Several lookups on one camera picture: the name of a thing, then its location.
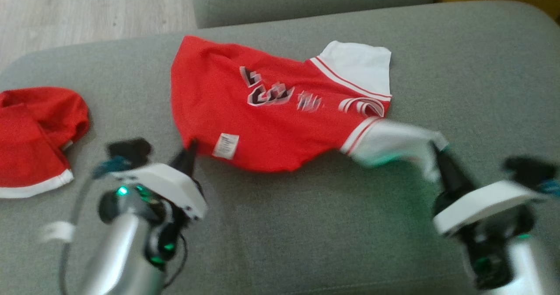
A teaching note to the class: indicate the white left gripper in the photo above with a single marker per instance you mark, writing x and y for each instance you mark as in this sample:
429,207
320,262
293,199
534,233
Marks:
170,185

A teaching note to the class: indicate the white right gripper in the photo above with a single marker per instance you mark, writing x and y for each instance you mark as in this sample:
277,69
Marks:
481,205

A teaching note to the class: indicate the red jersey with white sleeves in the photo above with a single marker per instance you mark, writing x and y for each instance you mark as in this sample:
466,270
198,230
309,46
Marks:
262,128

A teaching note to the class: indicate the red mesh shorts white band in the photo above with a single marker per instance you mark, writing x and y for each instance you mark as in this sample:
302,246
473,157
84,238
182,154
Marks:
30,142

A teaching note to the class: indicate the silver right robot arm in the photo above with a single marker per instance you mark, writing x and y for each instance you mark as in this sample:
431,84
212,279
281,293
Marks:
525,264

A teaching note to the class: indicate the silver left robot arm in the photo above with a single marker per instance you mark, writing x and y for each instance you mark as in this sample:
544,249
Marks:
118,251

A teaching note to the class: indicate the grey sofa seat cushion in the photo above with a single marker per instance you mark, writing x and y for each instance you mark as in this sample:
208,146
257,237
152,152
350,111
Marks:
306,225

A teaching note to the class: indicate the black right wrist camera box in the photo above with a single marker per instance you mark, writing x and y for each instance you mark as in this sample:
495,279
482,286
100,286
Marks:
529,170

